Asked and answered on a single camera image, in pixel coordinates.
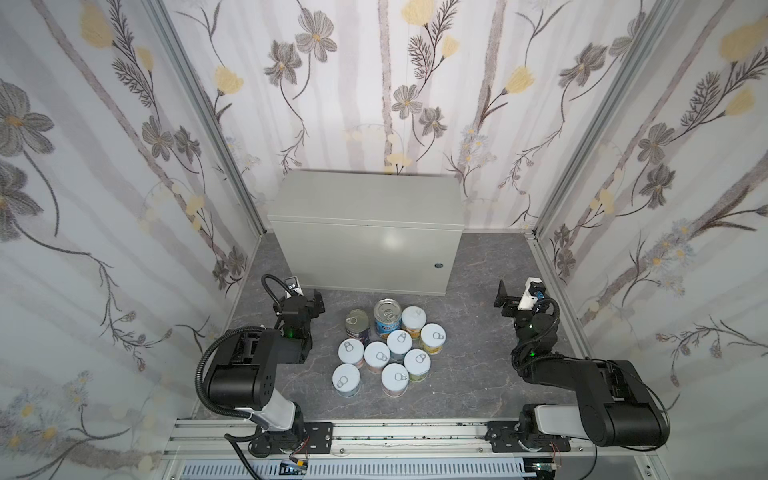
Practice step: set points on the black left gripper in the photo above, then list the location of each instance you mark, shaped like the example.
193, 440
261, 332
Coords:
313, 303

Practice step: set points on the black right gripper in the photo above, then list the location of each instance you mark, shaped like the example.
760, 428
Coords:
510, 303

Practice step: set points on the dark red label can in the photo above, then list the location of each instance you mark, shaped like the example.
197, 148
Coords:
357, 325

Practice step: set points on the blue label soup can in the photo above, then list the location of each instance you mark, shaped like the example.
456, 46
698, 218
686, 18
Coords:
387, 316

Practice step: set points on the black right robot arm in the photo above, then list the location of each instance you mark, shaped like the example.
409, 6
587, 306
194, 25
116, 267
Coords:
613, 408

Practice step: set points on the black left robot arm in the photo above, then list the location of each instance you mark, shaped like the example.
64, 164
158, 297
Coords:
236, 376

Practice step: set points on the white lid can pink label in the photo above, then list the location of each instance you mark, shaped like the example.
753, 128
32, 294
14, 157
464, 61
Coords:
351, 351

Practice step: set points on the white lid can yellow label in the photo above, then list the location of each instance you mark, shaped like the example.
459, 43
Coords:
433, 337

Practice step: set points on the white lid can front left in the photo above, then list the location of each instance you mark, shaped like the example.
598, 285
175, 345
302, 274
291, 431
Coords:
346, 380

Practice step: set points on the white lid can orange label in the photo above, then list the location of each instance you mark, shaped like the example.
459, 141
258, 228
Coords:
413, 320

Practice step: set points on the white lid can blue label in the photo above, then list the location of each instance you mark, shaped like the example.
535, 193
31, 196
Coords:
399, 343

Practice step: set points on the white lid can green label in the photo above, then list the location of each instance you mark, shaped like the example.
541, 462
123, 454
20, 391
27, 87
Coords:
418, 364

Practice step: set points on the white lid can front centre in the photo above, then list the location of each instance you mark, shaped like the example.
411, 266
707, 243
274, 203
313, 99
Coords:
395, 380

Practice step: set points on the grey metal cabinet box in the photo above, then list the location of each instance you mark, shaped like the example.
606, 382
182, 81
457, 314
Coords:
369, 232

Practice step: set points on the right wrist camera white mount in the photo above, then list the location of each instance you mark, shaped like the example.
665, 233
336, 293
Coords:
534, 291

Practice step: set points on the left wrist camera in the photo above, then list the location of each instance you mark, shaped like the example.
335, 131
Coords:
293, 286

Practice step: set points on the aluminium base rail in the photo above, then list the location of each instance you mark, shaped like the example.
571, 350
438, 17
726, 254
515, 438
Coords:
197, 449

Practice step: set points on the white ribbed cable duct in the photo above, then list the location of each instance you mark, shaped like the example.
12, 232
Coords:
445, 468

